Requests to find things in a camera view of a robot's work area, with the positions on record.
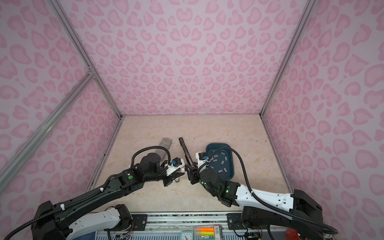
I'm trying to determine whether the pink white stapler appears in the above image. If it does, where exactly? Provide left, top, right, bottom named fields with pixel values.
left=175, top=169, right=185, bottom=183

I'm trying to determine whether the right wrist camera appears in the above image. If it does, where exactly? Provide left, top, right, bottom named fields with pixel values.
left=196, top=152, right=209, bottom=168

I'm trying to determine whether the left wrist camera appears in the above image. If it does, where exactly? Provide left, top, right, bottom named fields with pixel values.
left=166, top=158, right=185, bottom=177

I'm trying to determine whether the teal plastic tray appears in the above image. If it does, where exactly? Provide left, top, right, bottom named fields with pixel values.
left=206, top=143, right=235, bottom=181

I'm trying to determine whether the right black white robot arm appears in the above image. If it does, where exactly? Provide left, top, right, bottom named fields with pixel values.
left=186, top=165, right=339, bottom=240

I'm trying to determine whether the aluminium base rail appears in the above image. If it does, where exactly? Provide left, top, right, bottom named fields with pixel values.
left=61, top=209, right=313, bottom=240

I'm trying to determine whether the grey stone block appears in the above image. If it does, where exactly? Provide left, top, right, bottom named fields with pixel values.
left=156, top=137, right=173, bottom=160

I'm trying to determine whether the highlighter marker box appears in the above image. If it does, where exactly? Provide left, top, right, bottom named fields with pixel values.
left=194, top=225, right=224, bottom=240

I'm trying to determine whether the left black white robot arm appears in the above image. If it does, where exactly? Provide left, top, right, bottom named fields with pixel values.
left=5, top=153, right=185, bottom=240

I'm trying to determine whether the small teal clock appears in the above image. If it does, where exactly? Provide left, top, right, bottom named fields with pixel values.
left=180, top=231, right=194, bottom=240

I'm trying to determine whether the right black corrugated cable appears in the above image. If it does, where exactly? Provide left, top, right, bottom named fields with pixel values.
left=197, top=147, right=338, bottom=235

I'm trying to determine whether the red pen holder with pens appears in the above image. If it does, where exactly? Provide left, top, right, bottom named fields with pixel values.
left=286, top=229, right=301, bottom=240

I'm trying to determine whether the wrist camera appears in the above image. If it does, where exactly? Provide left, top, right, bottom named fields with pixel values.
left=196, top=152, right=209, bottom=168
left=166, top=158, right=185, bottom=177

